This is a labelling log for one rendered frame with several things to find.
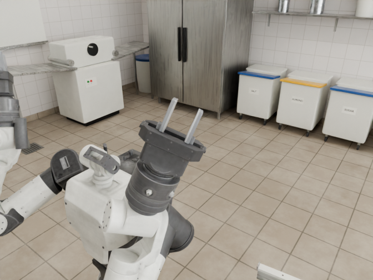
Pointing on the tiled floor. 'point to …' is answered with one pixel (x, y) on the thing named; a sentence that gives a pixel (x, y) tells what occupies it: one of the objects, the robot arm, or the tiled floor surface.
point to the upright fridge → (198, 50)
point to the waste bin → (143, 73)
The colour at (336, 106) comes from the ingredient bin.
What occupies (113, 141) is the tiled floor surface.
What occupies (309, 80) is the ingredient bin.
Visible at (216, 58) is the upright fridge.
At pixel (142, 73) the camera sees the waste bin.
